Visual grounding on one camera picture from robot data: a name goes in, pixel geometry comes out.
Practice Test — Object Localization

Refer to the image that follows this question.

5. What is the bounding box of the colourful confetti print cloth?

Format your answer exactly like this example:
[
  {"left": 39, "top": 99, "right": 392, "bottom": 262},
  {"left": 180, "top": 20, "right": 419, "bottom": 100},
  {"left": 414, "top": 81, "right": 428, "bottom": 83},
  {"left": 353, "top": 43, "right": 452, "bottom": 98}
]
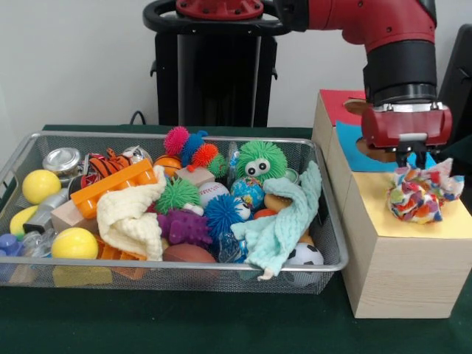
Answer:
[{"left": 385, "top": 158, "right": 465, "bottom": 224}]

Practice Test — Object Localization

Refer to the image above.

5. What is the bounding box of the orange toy brick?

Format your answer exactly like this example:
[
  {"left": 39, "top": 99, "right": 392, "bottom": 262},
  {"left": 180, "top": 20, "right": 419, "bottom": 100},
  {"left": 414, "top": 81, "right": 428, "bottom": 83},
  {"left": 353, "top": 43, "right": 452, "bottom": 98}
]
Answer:
[{"left": 69, "top": 159, "right": 158, "bottom": 219}]

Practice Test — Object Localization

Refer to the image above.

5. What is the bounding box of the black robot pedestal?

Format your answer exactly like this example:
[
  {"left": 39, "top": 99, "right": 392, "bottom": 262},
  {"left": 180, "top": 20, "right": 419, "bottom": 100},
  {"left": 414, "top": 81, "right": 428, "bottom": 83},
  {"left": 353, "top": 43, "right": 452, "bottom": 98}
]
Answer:
[{"left": 142, "top": 0, "right": 296, "bottom": 128}]

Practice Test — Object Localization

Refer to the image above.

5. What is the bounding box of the green spiky caterpillar toy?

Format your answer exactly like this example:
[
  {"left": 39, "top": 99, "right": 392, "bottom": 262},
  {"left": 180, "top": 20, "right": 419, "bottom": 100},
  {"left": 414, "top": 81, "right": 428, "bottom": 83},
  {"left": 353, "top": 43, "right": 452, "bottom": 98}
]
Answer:
[{"left": 154, "top": 176, "right": 203, "bottom": 215}]

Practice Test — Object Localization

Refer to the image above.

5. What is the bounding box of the brown toy football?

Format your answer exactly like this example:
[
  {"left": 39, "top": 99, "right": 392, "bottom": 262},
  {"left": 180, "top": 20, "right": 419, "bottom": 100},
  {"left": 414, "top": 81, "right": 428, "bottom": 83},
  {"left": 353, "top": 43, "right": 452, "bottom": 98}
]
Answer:
[{"left": 162, "top": 243, "right": 218, "bottom": 264}]

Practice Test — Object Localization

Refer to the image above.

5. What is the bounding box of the purple spiky toy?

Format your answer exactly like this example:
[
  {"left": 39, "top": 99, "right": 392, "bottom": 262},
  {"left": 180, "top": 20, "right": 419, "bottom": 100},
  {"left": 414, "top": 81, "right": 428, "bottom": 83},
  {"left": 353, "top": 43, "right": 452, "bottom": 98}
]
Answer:
[{"left": 154, "top": 209, "right": 213, "bottom": 247}]

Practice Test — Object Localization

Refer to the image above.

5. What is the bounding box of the small soccer ball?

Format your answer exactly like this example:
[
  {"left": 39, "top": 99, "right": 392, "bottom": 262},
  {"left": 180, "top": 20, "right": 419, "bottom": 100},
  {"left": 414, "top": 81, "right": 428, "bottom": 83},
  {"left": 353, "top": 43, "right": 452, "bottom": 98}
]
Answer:
[{"left": 286, "top": 241, "right": 325, "bottom": 287}]

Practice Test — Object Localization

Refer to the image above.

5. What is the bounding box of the black stand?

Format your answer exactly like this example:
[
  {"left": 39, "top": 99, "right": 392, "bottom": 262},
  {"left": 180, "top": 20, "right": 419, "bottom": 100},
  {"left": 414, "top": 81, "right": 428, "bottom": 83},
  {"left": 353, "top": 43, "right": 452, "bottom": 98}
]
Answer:
[{"left": 437, "top": 24, "right": 472, "bottom": 143}]

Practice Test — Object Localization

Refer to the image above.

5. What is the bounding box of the green puffer ball with eyes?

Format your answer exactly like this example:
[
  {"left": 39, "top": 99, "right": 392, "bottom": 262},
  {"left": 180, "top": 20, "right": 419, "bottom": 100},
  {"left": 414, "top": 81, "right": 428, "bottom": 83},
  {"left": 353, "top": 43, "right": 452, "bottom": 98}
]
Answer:
[{"left": 235, "top": 140, "right": 288, "bottom": 184}]

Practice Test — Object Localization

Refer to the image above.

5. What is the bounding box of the wooden box with three holes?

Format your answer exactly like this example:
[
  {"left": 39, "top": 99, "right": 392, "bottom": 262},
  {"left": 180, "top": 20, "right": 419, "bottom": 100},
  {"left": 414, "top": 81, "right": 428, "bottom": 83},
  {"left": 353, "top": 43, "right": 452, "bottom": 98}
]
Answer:
[{"left": 311, "top": 88, "right": 472, "bottom": 320}]

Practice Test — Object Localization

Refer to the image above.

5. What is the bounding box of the multicolour spiky caterpillar toy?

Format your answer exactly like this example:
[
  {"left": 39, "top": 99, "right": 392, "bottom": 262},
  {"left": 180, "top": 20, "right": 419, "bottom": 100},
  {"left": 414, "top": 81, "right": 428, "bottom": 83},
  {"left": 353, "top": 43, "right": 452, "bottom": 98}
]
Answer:
[{"left": 163, "top": 126, "right": 228, "bottom": 176}]

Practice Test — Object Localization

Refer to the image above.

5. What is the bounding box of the shallow mesh bin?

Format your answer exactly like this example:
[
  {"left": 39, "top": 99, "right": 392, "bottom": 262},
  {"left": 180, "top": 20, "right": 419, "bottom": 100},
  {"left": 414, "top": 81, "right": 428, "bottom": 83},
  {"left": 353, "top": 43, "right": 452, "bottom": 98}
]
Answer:
[{"left": 0, "top": 131, "right": 350, "bottom": 296}]

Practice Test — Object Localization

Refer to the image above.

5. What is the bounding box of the cream yellow cloth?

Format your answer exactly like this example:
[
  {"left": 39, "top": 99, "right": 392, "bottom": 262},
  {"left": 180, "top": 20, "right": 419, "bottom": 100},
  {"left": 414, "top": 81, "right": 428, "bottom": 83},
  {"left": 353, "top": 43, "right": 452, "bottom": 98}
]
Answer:
[{"left": 96, "top": 164, "right": 169, "bottom": 262}]

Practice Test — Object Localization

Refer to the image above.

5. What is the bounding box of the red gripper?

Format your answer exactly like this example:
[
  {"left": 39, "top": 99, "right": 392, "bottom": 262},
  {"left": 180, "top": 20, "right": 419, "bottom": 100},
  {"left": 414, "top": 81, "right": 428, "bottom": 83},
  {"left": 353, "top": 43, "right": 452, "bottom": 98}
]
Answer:
[{"left": 360, "top": 105, "right": 454, "bottom": 169}]

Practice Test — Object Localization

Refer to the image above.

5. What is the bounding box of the yellow tennis ball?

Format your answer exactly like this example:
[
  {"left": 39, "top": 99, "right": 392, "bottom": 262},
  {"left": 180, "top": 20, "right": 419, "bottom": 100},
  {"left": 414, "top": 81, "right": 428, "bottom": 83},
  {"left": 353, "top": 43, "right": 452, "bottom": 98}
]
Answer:
[{"left": 51, "top": 227, "right": 100, "bottom": 260}]

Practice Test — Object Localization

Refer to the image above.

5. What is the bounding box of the smooth yellow ball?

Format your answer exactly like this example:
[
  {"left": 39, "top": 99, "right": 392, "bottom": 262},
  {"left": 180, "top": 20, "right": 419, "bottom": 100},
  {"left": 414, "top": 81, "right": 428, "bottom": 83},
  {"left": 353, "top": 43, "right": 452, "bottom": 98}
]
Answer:
[{"left": 21, "top": 170, "right": 63, "bottom": 205}]

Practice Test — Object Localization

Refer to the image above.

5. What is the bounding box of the mint green cloth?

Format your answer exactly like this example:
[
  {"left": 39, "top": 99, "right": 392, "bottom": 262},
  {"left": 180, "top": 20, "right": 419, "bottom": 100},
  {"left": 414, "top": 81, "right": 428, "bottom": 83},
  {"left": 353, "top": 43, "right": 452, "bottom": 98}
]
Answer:
[{"left": 230, "top": 160, "right": 324, "bottom": 282}]

